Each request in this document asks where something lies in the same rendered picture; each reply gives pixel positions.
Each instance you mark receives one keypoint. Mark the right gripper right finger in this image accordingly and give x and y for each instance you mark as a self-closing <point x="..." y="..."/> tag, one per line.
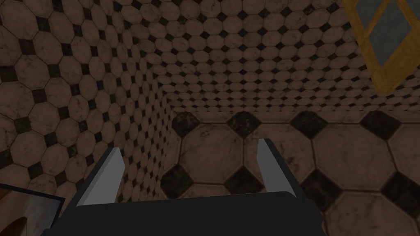
<point x="274" y="172"/>

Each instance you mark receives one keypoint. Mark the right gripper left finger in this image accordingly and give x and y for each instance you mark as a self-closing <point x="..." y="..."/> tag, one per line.
<point x="103" y="182"/>

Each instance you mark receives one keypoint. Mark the wooden framed window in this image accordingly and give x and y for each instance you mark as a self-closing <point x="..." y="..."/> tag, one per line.
<point x="398" y="62"/>

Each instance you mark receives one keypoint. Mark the black framed picture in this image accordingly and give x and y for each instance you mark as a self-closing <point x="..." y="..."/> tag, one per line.
<point x="31" y="213"/>

